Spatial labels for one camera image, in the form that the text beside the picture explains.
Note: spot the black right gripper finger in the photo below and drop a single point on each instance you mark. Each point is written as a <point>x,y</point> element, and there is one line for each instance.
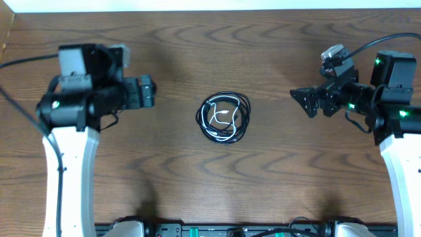
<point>309,105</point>
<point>301,93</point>

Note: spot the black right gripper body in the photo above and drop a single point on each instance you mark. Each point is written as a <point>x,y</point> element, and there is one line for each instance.
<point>333,99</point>

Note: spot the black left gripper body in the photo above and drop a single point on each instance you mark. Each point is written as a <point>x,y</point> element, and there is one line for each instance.
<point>132,93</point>

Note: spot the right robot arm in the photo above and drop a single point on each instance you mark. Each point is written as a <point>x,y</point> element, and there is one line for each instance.
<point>389,116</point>

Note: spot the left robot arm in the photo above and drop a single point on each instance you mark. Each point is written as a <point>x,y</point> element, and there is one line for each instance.
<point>71,111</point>

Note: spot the cardboard side panel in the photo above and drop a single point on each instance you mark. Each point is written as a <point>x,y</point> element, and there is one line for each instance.
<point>7,16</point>

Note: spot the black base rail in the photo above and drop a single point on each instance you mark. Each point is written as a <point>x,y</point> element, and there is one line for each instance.
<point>187,230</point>

